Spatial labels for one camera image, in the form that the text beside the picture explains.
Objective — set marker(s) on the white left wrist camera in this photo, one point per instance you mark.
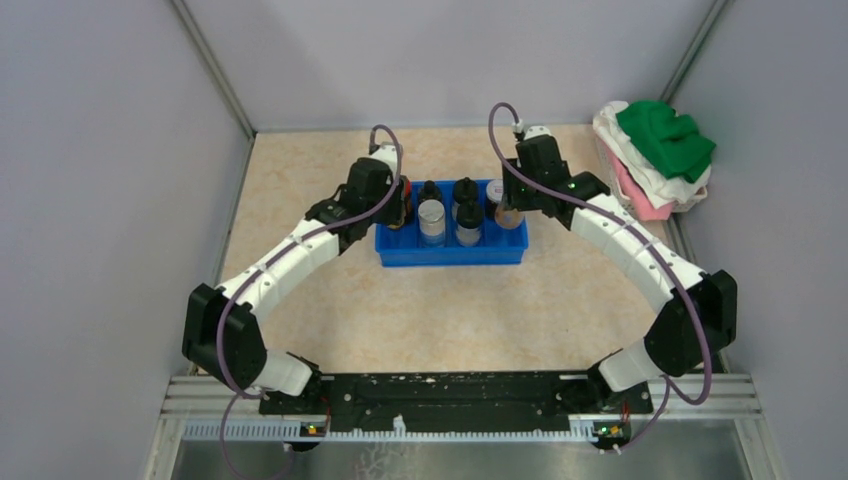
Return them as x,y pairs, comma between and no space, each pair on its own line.
387,153

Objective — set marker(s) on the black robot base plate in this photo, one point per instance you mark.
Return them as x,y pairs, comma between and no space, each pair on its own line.
569,391

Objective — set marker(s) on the black pourer cap grain jar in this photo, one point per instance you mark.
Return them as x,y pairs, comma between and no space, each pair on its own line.
465,190

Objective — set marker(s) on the white laundry basket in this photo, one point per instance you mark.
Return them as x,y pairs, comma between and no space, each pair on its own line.
604,153

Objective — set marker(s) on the pink cap bottle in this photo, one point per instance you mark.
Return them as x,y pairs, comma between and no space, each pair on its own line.
507,217

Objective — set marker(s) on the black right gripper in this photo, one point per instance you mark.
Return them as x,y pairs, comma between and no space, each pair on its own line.
510,191

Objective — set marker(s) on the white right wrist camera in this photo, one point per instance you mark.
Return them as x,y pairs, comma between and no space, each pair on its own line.
523,132

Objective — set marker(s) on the aluminium frame rail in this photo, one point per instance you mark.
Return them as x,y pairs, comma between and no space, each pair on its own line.
200,408

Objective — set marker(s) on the pink cloth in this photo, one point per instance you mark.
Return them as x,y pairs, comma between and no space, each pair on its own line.
643,208

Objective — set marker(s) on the white cloth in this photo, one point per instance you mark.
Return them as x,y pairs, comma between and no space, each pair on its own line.
658,189

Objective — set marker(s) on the blue plastic divided bin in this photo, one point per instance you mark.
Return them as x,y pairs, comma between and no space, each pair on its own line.
407,247

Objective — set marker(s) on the silver cap white bead jar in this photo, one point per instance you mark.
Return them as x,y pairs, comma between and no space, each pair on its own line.
432,223

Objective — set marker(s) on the green cloth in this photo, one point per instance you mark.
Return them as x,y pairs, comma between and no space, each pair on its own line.
671,142

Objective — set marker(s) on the white lid brown jar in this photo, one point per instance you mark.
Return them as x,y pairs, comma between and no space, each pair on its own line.
493,196

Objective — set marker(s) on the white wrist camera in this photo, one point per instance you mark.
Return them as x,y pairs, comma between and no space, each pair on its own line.
523,132
387,153

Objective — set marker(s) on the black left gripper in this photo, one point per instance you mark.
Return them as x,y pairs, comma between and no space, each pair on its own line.
394,214

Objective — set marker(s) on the red cap brown sauce bottle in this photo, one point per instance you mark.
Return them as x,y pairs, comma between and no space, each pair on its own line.
406,198

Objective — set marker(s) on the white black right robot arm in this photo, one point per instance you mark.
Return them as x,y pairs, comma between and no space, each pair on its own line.
696,312

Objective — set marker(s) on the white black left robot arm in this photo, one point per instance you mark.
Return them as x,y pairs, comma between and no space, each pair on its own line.
222,331

